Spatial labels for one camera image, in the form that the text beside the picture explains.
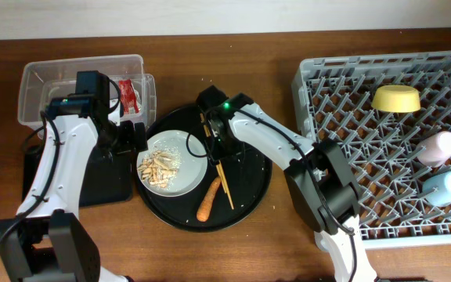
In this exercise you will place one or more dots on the wooden chopstick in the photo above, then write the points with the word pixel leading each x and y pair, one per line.
pixel 227 186
pixel 219 165

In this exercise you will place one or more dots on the blue cup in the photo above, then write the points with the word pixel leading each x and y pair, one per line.
pixel 439 189

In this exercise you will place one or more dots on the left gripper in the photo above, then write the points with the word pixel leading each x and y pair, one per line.
pixel 130 144

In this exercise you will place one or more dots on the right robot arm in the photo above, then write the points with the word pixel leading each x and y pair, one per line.
pixel 322 186

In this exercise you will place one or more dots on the clear plastic bin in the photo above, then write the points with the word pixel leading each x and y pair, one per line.
pixel 45 80

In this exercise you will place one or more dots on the white tissue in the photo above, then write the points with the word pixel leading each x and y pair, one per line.
pixel 116 106

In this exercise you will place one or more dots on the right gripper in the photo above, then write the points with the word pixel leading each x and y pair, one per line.
pixel 214 150

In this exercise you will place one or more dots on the pink cup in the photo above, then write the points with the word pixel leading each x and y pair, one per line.
pixel 437 149

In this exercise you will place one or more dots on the round black serving tray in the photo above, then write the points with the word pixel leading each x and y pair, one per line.
pixel 248 177

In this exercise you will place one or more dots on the grey plate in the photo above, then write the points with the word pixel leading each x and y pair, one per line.
pixel 193 165

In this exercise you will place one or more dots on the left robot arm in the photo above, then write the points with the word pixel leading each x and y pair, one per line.
pixel 45 241

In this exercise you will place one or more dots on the orange carrot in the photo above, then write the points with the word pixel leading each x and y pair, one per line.
pixel 204 210

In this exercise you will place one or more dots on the red snack wrapper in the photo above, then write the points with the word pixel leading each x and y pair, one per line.
pixel 128 97

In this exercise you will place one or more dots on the yellow bowl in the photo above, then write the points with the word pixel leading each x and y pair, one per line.
pixel 396 99

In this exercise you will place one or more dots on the black rectangular tray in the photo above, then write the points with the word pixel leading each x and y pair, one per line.
pixel 105 182

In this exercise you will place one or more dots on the food scraps pile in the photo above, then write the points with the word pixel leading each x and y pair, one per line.
pixel 159 168

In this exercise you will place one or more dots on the grey dishwasher rack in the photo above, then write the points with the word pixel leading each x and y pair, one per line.
pixel 332 100

